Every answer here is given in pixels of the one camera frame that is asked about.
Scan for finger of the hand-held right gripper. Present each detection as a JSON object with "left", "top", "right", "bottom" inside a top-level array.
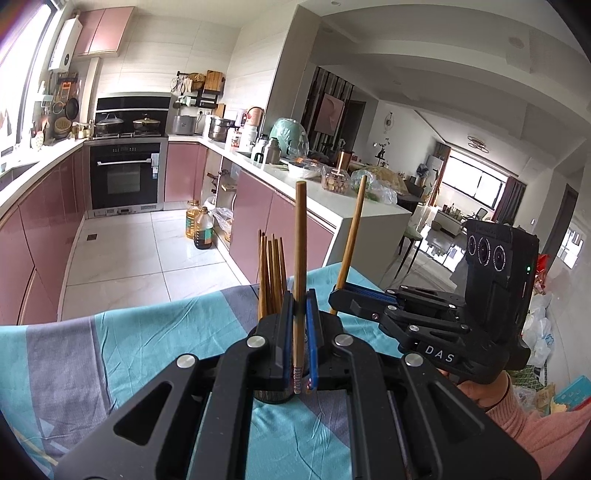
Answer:
[
  {"left": 329, "top": 287, "right": 472, "bottom": 374},
  {"left": 344, "top": 284, "right": 468, "bottom": 319}
]

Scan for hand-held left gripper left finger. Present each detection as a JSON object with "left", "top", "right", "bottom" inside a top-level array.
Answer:
[{"left": 54, "top": 291, "right": 296, "bottom": 480}]

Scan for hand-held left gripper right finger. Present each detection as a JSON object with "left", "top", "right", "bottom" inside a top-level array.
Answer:
[{"left": 305, "top": 289, "right": 542, "bottom": 480}]

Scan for black mesh utensil holder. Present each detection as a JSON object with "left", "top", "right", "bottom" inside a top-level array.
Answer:
[{"left": 247, "top": 318, "right": 352, "bottom": 406}]

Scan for light bamboo chopstick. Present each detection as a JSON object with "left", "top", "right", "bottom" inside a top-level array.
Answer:
[{"left": 329, "top": 174, "right": 368, "bottom": 316}]

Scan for bunch of bamboo chopsticks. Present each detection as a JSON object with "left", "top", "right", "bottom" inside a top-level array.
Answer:
[{"left": 257, "top": 229, "right": 289, "bottom": 319}]

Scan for dark brown wooden chopstick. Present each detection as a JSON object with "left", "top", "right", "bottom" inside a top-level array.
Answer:
[{"left": 293, "top": 181, "right": 309, "bottom": 395}]

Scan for person's right forearm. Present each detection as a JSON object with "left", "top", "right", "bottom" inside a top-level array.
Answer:
[{"left": 482, "top": 371, "right": 591, "bottom": 480}]

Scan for person's right hand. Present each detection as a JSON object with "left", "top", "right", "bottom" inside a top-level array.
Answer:
[{"left": 436, "top": 367, "right": 513, "bottom": 411}]

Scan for white plastic bags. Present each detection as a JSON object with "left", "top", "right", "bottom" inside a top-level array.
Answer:
[{"left": 522, "top": 293, "right": 554, "bottom": 367}]

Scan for dark red curtain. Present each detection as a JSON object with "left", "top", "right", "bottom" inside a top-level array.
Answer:
[{"left": 492, "top": 178, "right": 527, "bottom": 222}]

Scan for white kitchen countertop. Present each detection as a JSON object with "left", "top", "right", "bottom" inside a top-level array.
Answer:
[{"left": 0, "top": 134, "right": 411, "bottom": 222}]

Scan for living room window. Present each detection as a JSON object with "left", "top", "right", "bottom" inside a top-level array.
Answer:
[{"left": 445, "top": 154, "right": 509, "bottom": 206}]

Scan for glass snack jar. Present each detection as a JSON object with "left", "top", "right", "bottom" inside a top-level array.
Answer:
[{"left": 322, "top": 168, "right": 350, "bottom": 195}]

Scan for teal plastic box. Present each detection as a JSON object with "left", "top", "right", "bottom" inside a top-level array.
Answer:
[{"left": 551, "top": 375, "right": 591, "bottom": 411}]

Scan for white bowl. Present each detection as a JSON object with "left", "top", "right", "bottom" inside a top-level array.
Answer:
[{"left": 287, "top": 161, "right": 321, "bottom": 179}]

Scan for teal and grey tablecloth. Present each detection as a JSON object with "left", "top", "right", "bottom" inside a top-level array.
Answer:
[{"left": 0, "top": 267, "right": 411, "bottom": 480}]

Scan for mint green kitchen appliance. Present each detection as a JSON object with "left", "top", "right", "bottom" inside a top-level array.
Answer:
[{"left": 269, "top": 117, "right": 309, "bottom": 160}]

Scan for pink and white kettle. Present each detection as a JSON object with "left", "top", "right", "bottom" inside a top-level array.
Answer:
[{"left": 245, "top": 106, "right": 265, "bottom": 139}]

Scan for steel stock pot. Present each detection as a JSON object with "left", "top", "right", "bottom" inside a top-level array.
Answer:
[{"left": 208, "top": 116, "right": 235, "bottom": 142}]

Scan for black built-in oven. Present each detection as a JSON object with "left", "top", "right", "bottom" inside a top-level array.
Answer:
[{"left": 89, "top": 141, "right": 163, "bottom": 213}]

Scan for wok with glass lid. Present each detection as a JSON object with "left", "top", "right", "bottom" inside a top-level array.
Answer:
[
  {"left": 132, "top": 115, "right": 162, "bottom": 136},
  {"left": 95, "top": 115, "right": 125, "bottom": 138}
]

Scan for pink kitchen base cabinets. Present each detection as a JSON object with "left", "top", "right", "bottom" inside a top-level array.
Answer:
[{"left": 0, "top": 141, "right": 335, "bottom": 326}]

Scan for black range hood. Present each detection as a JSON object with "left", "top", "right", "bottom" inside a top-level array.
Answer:
[{"left": 95, "top": 92, "right": 172, "bottom": 114}]

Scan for hanging pan and utensil rack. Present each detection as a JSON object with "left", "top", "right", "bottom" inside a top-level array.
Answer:
[{"left": 48, "top": 74, "right": 81, "bottom": 139}]

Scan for white water heater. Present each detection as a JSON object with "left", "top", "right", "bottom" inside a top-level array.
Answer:
[{"left": 48, "top": 16, "right": 84, "bottom": 72}]

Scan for kitchen window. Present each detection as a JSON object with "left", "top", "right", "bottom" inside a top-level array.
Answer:
[{"left": 0, "top": 0, "right": 61, "bottom": 153}]

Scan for framed wall picture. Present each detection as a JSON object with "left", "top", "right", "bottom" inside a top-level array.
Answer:
[{"left": 315, "top": 92, "right": 345, "bottom": 134}]

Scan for wall rack with cutting board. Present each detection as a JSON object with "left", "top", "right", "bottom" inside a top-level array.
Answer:
[{"left": 175, "top": 69, "right": 227, "bottom": 109}]

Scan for pink wall cabinet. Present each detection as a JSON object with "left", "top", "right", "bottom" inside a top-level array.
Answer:
[{"left": 74, "top": 7, "right": 136, "bottom": 58}]

